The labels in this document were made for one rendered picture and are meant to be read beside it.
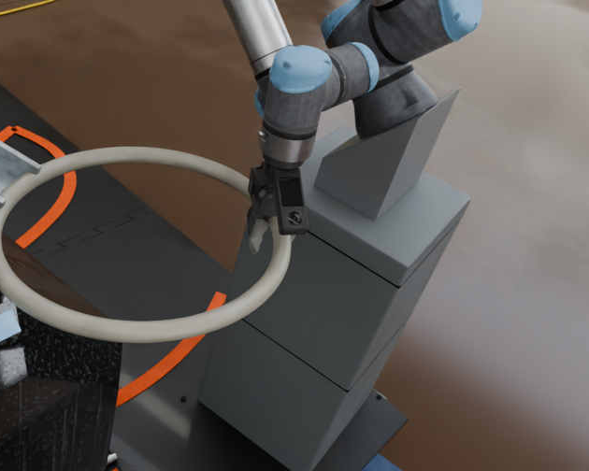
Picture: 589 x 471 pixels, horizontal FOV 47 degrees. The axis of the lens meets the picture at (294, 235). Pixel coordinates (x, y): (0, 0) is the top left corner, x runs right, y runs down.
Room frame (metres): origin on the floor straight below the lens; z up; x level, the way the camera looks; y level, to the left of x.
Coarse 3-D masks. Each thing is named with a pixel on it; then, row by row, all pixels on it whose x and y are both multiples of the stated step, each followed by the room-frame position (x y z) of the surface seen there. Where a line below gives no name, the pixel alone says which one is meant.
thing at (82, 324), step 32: (64, 160) 0.95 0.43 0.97; (96, 160) 0.99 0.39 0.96; (128, 160) 1.03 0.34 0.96; (160, 160) 1.05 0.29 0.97; (192, 160) 1.06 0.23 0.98; (0, 224) 0.75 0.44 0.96; (0, 256) 0.68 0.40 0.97; (288, 256) 0.85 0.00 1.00; (0, 288) 0.63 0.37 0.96; (256, 288) 0.75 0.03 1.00; (64, 320) 0.60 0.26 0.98; (96, 320) 0.61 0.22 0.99; (192, 320) 0.66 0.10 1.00; (224, 320) 0.68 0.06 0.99
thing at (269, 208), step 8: (272, 160) 0.94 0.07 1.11; (256, 168) 1.00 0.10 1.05; (264, 168) 0.99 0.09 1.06; (272, 168) 0.96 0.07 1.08; (288, 168) 0.94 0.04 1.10; (256, 176) 0.97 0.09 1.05; (264, 176) 0.98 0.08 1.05; (256, 184) 0.97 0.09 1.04; (264, 184) 0.95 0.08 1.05; (272, 184) 0.95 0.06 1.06; (256, 192) 0.98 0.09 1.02; (264, 192) 0.94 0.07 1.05; (272, 192) 0.94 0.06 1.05; (256, 200) 0.97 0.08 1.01; (264, 200) 0.93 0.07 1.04; (272, 200) 0.94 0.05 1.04; (264, 208) 0.93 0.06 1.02; (272, 208) 0.94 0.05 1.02; (272, 216) 0.94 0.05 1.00
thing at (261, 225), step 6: (246, 222) 0.98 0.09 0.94; (258, 222) 0.94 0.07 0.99; (264, 222) 0.94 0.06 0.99; (258, 228) 0.94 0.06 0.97; (264, 228) 0.94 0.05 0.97; (252, 234) 0.93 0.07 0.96; (258, 234) 0.94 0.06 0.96; (252, 240) 0.93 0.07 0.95; (258, 240) 0.94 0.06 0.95; (252, 246) 0.94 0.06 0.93; (258, 246) 0.94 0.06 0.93; (252, 252) 0.94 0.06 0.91
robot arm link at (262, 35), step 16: (224, 0) 1.16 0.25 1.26; (240, 0) 1.15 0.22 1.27; (256, 0) 1.15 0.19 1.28; (272, 0) 1.18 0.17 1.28; (240, 16) 1.14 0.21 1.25; (256, 16) 1.14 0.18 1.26; (272, 16) 1.16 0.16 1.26; (240, 32) 1.14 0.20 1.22; (256, 32) 1.13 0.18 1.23; (272, 32) 1.14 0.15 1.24; (256, 48) 1.12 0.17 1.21; (272, 48) 1.12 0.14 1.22; (256, 64) 1.12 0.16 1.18; (256, 80) 1.12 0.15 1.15; (256, 96) 1.12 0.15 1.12
